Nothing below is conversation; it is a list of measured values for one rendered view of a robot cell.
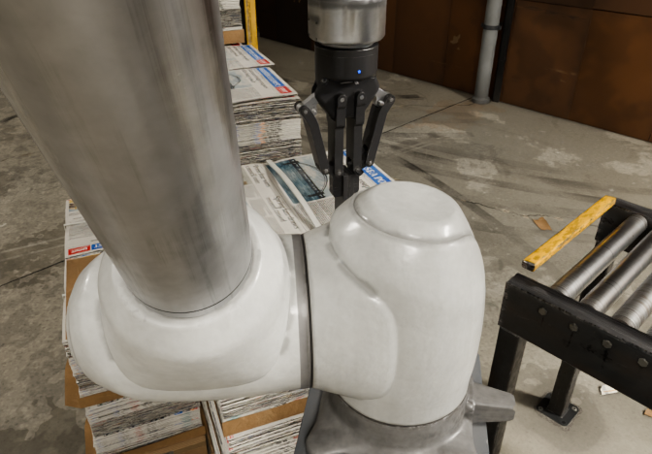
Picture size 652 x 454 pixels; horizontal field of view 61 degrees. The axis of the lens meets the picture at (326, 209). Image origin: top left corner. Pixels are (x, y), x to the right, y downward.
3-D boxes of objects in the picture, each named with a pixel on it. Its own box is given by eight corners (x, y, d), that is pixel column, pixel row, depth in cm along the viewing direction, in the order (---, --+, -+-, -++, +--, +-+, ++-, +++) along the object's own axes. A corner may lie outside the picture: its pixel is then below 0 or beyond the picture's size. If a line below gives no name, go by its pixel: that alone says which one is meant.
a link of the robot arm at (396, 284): (494, 422, 56) (536, 240, 45) (313, 438, 54) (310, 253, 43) (446, 315, 70) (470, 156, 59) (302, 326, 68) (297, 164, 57)
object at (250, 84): (149, 115, 131) (149, 111, 130) (140, 81, 154) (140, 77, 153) (298, 97, 142) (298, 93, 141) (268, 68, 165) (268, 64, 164)
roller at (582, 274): (539, 307, 118) (542, 287, 116) (627, 226, 147) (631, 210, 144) (562, 316, 115) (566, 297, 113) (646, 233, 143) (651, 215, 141)
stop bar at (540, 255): (519, 266, 122) (520, 259, 121) (603, 200, 148) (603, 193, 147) (533, 273, 120) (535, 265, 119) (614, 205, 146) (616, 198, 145)
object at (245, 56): (146, 81, 154) (146, 77, 153) (137, 55, 177) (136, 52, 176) (275, 67, 166) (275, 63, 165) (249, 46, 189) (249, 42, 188)
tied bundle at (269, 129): (163, 202, 141) (149, 115, 130) (152, 156, 165) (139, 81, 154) (304, 178, 153) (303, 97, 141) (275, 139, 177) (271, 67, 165)
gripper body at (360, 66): (365, 30, 69) (363, 102, 74) (301, 36, 66) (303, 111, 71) (393, 44, 63) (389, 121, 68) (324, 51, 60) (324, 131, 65)
